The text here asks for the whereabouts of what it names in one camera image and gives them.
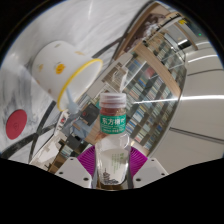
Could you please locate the white architectural building model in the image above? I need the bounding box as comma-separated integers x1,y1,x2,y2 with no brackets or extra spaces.
101,53,136,95

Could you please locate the light blue spoon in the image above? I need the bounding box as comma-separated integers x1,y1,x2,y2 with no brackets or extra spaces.
64,87,81,115

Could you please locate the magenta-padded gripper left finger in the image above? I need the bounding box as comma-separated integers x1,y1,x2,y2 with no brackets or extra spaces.
54,144,98,190

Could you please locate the flat round red coaster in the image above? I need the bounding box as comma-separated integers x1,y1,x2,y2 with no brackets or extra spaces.
5,108,29,141

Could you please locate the white mug with yellow rim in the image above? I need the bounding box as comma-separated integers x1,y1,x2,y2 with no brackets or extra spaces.
31,40,105,113

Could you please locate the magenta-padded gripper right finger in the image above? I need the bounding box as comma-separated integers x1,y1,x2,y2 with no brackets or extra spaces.
128,146,170,190

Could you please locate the clear bottle with green label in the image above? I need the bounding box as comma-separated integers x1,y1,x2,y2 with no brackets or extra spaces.
94,92,133,191

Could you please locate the long ceiling light strip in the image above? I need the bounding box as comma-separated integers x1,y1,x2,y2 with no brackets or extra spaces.
156,94,224,104

